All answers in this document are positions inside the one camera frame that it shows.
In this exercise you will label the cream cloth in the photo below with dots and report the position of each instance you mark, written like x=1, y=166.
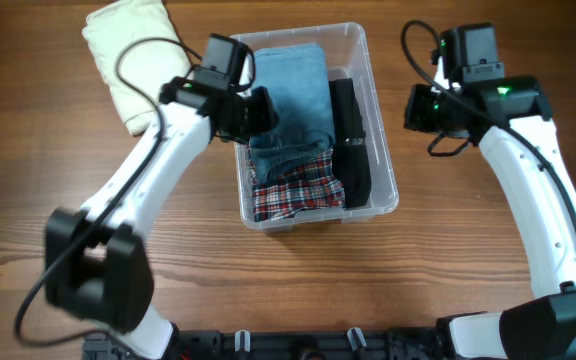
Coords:
x=135, y=39

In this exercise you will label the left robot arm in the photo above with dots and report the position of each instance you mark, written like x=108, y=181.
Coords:
x=96, y=265

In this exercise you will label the black garment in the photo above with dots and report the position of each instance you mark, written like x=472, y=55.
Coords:
x=350, y=157

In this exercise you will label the red blue plaid shirt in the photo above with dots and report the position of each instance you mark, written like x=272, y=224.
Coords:
x=311, y=186

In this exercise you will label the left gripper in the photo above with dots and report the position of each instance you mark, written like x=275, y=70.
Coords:
x=271, y=119

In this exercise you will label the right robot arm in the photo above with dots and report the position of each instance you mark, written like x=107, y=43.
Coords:
x=510, y=120

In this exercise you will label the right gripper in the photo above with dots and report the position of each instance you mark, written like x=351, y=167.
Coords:
x=413, y=118

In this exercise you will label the clear plastic storage container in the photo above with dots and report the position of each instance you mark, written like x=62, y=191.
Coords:
x=347, y=56

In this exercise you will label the blue jeans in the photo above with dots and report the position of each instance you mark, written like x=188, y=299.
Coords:
x=297, y=82

